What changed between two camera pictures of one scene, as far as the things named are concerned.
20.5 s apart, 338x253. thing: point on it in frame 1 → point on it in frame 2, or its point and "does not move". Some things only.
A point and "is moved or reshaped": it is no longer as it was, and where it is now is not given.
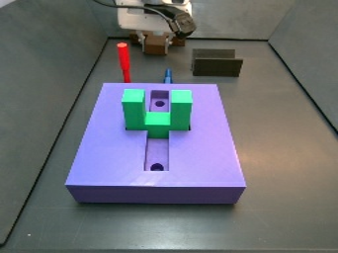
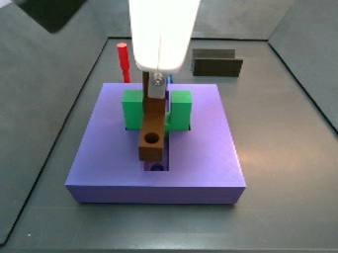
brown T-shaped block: (155, 43) is moved or reshaped
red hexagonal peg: (123, 52) does not move
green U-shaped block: (158, 123) does not move
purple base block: (191, 168) does not move
